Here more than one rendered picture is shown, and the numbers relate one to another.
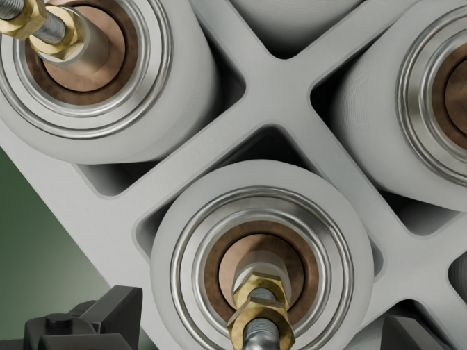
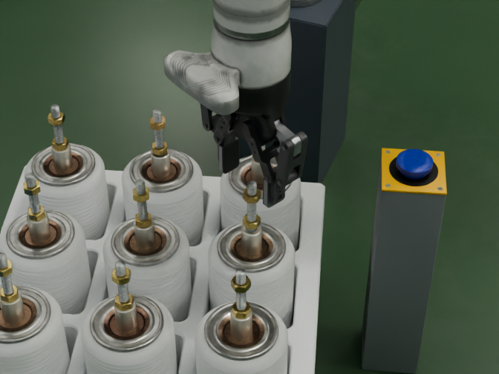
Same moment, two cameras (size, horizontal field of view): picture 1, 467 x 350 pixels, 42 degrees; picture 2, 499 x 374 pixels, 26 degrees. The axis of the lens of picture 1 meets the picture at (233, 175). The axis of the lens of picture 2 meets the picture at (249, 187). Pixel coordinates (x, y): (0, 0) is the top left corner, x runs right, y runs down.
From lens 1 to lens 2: 1.00 m
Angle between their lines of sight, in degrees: 48
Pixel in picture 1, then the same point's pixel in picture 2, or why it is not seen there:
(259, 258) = (245, 239)
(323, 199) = (214, 251)
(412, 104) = (166, 252)
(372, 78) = (168, 269)
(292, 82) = (186, 326)
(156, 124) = not seen: hidden behind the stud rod
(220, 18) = (188, 362)
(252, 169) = (226, 273)
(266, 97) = not seen: hidden behind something
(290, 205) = (225, 254)
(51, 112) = (267, 321)
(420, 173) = (182, 239)
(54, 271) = not seen: outside the picture
